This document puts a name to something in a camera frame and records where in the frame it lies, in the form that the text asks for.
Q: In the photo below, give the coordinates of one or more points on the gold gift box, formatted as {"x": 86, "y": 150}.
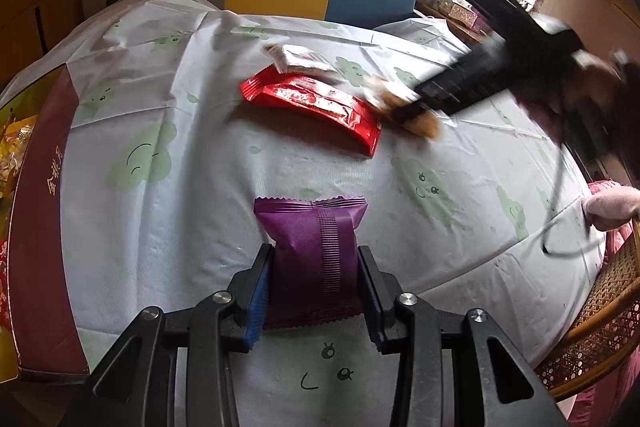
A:
{"x": 40, "y": 232}

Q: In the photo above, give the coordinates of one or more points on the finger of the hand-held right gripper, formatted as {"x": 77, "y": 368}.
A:
{"x": 450, "y": 107}
{"x": 470, "y": 69}

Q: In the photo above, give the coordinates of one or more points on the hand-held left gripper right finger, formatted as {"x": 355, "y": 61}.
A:
{"x": 372, "y": 302}

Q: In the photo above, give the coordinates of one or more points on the person's right hand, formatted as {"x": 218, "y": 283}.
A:
{"x": 595, "y": 77}

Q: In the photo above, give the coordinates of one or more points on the small patterned box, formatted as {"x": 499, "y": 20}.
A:
{"x": 460, "y": 9}

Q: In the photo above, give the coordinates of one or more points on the rattan chair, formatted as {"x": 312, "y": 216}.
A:
{"x": 600, "y": 322}

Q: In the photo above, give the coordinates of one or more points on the clear pastry packet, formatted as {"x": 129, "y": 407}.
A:
{"x": 425, "y": 124}

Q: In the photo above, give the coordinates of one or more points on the white printed tablecloth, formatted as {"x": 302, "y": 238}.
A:
{"x": 200, "y": 217}

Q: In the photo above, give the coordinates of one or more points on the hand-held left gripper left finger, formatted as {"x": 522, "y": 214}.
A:
{"x": 257, "y": 302}

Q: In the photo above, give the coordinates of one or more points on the white red snack packet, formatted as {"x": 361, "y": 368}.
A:
{"x": 300, "y": 57}

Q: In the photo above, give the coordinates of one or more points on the person's pink pants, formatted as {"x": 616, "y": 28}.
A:
{"x": 620, "y": 207}

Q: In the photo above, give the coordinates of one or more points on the purple snack packet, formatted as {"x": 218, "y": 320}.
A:
{"x": 310, "y": 247}

